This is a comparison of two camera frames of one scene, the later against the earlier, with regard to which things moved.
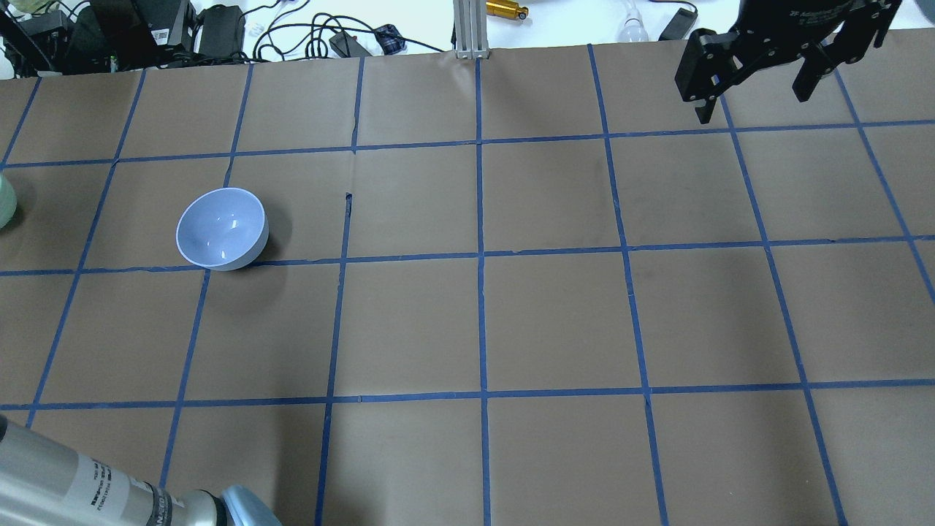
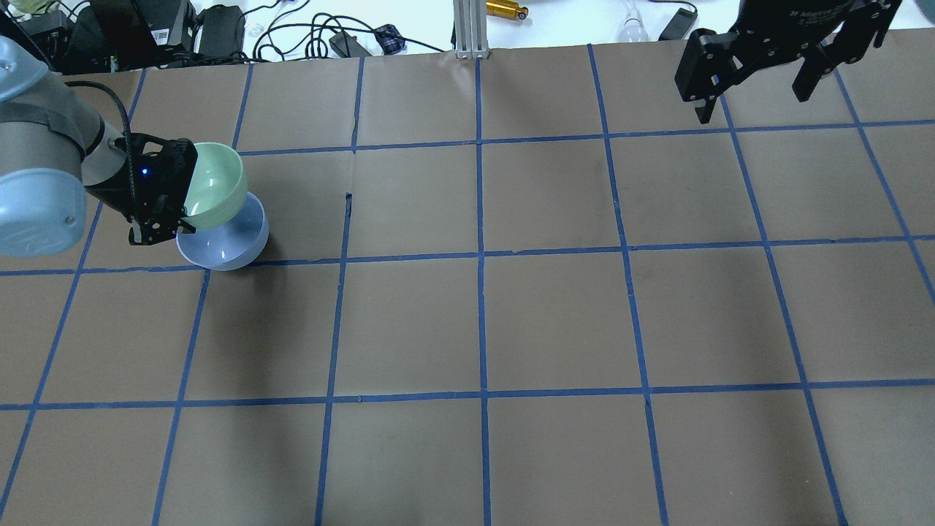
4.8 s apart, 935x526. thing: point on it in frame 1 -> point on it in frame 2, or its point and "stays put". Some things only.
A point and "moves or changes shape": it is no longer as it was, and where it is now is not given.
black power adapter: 679,26 stays put
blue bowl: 223,229 stays put
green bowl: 8,201 moves or changes shape
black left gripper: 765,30 stays put
